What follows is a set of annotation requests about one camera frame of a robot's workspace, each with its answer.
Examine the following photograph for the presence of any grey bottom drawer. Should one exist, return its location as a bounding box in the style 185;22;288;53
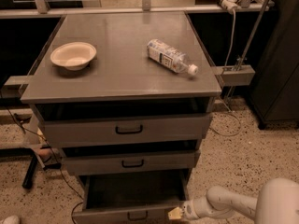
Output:
72;170;189;224

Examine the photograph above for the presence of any grey drawer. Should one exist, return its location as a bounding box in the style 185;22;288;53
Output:
39;114;211;147
72;170;189;224
63;150;200;175

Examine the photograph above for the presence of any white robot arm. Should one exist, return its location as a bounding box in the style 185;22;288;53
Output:
168;178;299;224

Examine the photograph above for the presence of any grey middle drawer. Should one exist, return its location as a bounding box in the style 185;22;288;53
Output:
63;150;200;175

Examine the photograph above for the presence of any grey top drawer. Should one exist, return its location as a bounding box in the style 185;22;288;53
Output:
39;114;211;147

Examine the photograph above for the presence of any grey drawer cabinet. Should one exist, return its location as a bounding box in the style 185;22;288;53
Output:
20;11;222;224

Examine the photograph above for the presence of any black leg bar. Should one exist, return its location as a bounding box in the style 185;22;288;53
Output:
22;155;37;189

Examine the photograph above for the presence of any dark side cabinet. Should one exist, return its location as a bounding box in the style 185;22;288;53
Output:
249;0;299;130

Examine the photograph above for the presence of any clear plastic water bottle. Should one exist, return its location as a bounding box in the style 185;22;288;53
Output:
147;39;198;76

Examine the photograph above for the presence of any white shoe tip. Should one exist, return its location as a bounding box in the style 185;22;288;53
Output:
0;216;21;224

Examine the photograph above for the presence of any white paper bowl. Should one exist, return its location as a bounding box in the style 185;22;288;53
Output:
50;42;97;71

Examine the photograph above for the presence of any metal diagonal rod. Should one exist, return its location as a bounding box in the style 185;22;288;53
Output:
223;0;269;105

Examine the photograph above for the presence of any grey metal bracket block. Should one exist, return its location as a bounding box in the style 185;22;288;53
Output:
212;65;255;87

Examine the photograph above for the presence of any black floor cable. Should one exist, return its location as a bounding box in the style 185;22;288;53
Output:
0;91;85;221

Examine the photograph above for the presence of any white power cable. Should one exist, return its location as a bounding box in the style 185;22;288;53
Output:
208;8;243;138

